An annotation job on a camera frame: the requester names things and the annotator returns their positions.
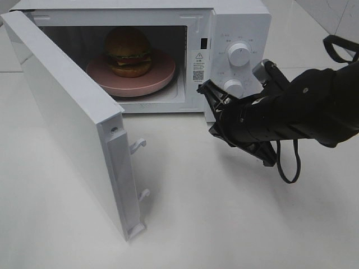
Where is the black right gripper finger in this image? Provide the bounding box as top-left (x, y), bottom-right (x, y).
top-left (246, 141), bottom-right (277, 166)
top-left (197, 80), bottom-right (234, 118)

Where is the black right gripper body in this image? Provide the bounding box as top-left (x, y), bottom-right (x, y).
top-left (209, 94), bottom-right (278, 151)

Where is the white timer knob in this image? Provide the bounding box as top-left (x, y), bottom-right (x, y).
top-left (223, 79), bottom-right (245, 99)

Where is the pink round plate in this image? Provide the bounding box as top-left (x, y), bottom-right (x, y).
top-left (86, 49), bottom-right (176, 98)

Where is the toy hamburger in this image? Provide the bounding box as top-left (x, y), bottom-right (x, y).
top-left (104, 26), bottom-right (152, 78)

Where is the white microwave door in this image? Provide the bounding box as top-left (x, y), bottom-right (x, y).
top-left (2, 11), bottom-right (149, 240)

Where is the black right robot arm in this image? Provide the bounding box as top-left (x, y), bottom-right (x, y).
top-left (198, 59), bottom-right (358, 166)

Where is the white warning label sticker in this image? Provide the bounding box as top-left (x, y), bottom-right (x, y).
top-left (190, 50), bottom-right (207, 82)

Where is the upper white power knob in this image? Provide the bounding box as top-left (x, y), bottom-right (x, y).
top-left (227, 41), bottom-right (251, 67)

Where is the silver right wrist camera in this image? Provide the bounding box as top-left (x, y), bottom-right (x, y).
top-left (252, 59), bottom-right (279, 87)

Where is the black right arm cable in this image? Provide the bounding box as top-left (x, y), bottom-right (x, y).
top-left (274, 35), bottom-right (359, 184)

